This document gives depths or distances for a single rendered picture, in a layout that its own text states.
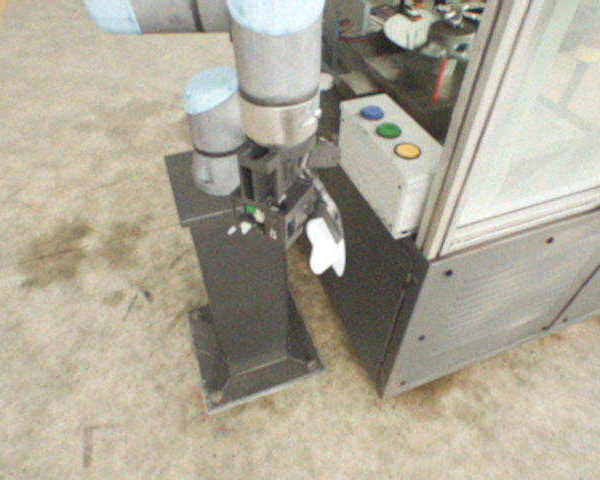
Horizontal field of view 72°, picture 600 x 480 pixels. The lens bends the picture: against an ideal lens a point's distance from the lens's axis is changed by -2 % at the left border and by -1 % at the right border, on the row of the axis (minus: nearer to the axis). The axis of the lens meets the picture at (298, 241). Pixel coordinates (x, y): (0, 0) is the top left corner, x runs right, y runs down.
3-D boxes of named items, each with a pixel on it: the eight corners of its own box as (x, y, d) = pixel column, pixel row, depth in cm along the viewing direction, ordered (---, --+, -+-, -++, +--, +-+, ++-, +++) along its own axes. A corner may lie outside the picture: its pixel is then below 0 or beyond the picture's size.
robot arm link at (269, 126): (266, 64, 42) (339, 83, 39) (269, 105, 45) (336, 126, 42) (221, 95, 37) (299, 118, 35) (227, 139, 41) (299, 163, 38)
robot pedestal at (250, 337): (209, 411, 132) (146, 258, 78) (186, 313, 158) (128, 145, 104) (324, 371, 142) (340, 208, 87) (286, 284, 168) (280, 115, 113)
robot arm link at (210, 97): (194, 122, 92) (182, 62, 82) (255, 121, 93) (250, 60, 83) (187, 153, 84) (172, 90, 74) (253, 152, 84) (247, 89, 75)
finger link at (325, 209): (317, 248, 52) (281, 192, 49) (324, 239, 53) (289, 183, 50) (346, 244, 49) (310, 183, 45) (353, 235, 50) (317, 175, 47)
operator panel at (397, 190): (441, 226, 84) (462, 165, 73) (393, 239, 81) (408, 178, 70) (376, 150, 102) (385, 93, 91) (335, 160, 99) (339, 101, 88)
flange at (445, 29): (473, 42, 97) (476, 31, 95) (425, 36, 100) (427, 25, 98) (476, 26, 104) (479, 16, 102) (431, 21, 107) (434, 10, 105)
